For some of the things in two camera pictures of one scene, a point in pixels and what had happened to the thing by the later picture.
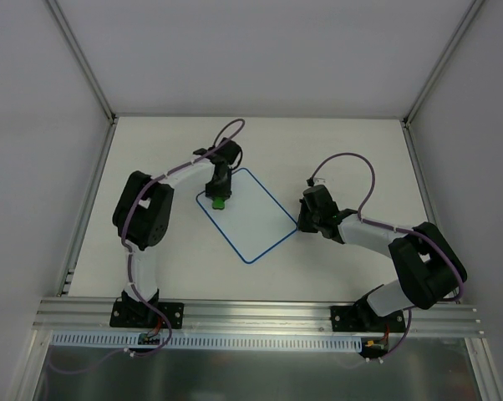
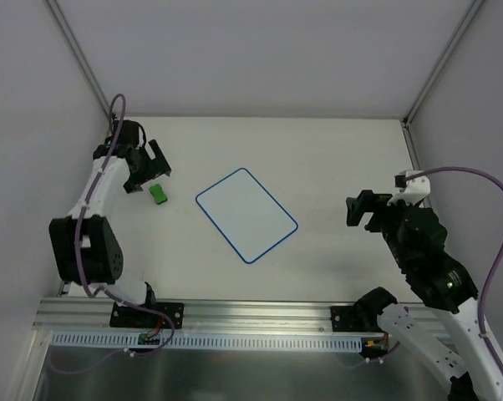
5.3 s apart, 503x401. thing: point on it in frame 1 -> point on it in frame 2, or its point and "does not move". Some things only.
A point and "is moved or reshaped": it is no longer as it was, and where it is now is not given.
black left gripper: x=218 y=190 -> x=146 y=168
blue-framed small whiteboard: x=251 y=220 does not move
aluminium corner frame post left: x=83 y=60 does not move
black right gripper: x=307 y=220 -> x=369 y=210
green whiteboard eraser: x=218 y=203 is moved or reshaped
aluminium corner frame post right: x=472 y=11 does not move
